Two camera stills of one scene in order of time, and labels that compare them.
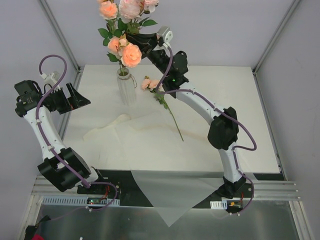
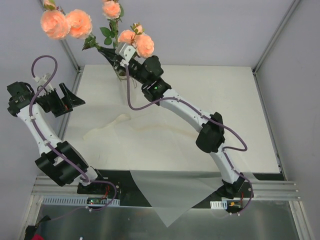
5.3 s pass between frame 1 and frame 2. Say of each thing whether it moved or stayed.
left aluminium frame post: stayed
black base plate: stayed
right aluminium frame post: stayed
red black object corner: stayed
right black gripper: moved
